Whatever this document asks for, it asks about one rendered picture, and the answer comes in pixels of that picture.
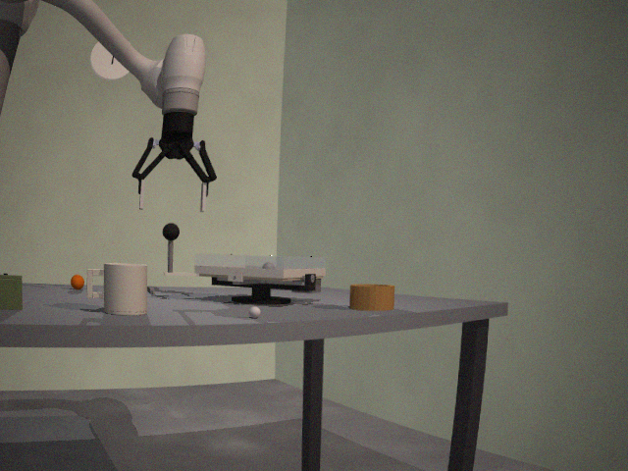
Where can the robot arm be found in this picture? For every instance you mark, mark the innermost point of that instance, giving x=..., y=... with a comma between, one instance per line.
x=182, y=69

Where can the small orange ball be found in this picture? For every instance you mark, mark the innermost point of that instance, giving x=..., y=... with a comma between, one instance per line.
x=77, y=282

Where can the beige mug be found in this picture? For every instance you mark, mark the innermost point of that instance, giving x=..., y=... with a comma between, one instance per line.
x=125, y=288

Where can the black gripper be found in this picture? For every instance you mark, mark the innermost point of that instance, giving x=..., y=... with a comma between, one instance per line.
x=175, y=143

